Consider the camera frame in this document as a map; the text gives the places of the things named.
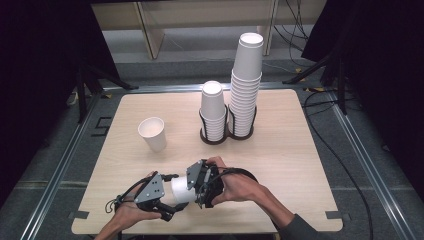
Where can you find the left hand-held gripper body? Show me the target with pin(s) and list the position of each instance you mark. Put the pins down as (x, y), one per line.
(151, 191)

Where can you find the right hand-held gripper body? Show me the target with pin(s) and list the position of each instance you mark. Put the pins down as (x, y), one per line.
(210, 183)

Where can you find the white paper cup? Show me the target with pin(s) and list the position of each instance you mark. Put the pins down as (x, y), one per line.
(155, 138)
(181, 191)

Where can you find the short stack of white cups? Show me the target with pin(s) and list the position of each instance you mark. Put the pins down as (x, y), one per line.
(213, 103)

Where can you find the tall stack of white cups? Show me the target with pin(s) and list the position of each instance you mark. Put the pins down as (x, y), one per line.
(247, 71)

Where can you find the person's right hand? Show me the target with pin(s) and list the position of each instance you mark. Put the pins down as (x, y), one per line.
(238, 188)

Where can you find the person's left hand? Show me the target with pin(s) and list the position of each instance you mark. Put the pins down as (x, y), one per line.
(131, 215)

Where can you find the yellow tape piece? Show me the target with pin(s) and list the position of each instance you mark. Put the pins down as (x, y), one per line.
(106, 96)
(298, 70)
(313, 89)

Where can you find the black metal stand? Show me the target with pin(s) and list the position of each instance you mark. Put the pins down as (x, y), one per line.
(341, 93)
(81, 100)

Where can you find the dark tape patch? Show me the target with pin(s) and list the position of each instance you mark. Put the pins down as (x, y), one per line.
(335, 215)

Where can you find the light wooden cabinet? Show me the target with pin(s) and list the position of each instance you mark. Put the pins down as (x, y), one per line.
(151, 36)

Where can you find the metal floor rail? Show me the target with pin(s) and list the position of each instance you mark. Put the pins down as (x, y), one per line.
(56, 176)
(366, 166)
(166, 88)

